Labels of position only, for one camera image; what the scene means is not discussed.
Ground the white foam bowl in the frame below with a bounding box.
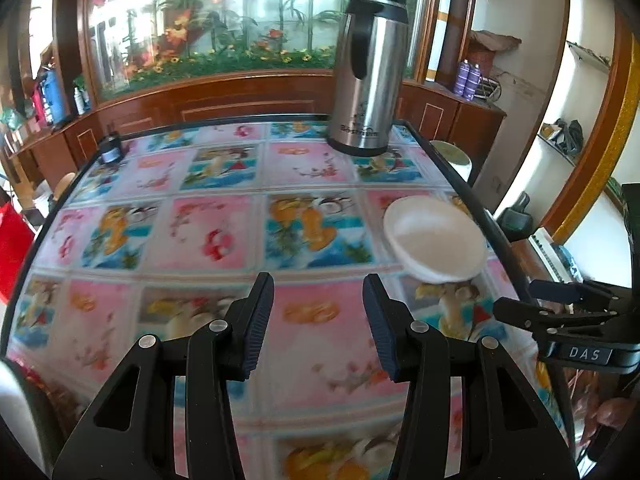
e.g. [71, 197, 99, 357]
[1, 362, 50, 479]
[383, 195, 487, 284]

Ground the right hand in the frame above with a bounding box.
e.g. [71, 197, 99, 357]
[576, 370, 638, 445]

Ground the floral plastic tablecloth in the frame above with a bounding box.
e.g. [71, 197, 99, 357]
[6, 119, 558, 479]

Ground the red plastic basket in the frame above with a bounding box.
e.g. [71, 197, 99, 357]
[0, 203, 34, 304]

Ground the purple spray can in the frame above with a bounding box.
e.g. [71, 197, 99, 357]
[463, 64, 483, 101]
[452, 60, 471, 96]

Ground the black small motor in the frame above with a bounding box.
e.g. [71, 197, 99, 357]
[99, 131, 124, 165]

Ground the steel thermos jug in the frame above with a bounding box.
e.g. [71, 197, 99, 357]
[328, 0, 409, 157]

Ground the white spray bottle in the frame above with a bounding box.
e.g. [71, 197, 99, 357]
[73, 75, 91, 115]

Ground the blue water jug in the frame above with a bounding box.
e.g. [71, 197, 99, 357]
[42, 67, 67, 126]

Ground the wooden cabinet with glass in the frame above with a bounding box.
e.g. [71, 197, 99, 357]
[1, 0, 504, 186]

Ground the white wall shelf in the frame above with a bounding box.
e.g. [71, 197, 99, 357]
[502, 0, 639, 244]

